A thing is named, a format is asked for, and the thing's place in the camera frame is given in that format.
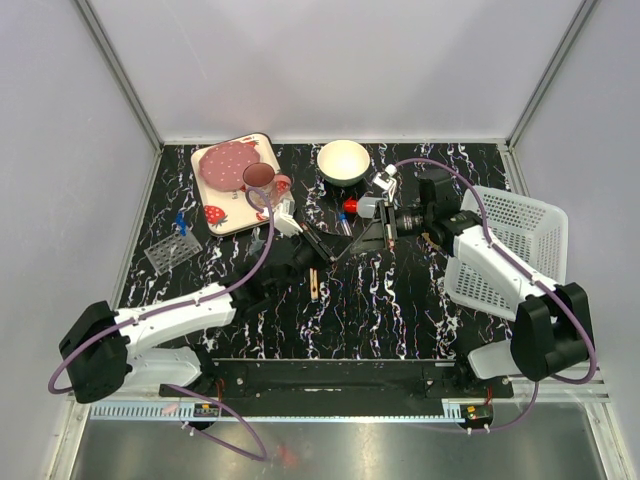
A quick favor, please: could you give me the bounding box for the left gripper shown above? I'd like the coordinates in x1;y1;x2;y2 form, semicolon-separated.
271;221;355;298

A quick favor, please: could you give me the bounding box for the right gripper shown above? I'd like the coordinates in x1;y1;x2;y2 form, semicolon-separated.
350;200;433;255

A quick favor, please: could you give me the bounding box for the blue cap test tube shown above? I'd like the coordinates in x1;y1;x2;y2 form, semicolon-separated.
339;213;352;236
176;212;186;231

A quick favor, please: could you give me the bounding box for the clear plastic funnel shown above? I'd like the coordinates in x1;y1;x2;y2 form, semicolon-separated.
248;227;269;256

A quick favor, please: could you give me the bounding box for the strawberry print tray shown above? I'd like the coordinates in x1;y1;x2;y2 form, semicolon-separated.
191;133;293;237

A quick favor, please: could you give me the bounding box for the white plastic basket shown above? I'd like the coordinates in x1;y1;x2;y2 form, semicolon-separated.
444;186;569;321

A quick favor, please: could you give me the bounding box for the clear test tube rack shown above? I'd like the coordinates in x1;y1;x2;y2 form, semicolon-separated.
144;230;202;275

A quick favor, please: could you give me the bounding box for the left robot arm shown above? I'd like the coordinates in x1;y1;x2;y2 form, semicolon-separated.
48;224;352;404

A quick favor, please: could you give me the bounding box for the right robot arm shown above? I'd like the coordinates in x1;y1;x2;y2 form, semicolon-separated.
345;165;597;397

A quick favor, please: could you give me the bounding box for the red cap wash bottle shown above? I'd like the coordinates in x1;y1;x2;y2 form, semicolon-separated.
343;196;381;219

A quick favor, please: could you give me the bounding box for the white green bowl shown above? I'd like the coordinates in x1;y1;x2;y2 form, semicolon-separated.
316;140;371;187

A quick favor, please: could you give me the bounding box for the pink patterned mug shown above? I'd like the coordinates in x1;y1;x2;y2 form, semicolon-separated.
243;163;292;209

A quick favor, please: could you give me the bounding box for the pink dotted plate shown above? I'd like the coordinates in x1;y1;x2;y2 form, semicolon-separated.
199;141;260;192

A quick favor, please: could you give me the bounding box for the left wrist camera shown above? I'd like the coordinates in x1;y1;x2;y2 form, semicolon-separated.
273;198;303;237

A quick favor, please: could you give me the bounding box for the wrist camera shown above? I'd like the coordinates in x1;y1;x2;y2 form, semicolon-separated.
273;198;303;237
373;165;398;204

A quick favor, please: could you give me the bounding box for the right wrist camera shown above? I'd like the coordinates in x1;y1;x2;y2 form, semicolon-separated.
373;165;398;204

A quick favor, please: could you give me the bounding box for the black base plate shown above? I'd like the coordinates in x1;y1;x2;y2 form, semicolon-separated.
186;359;513;418

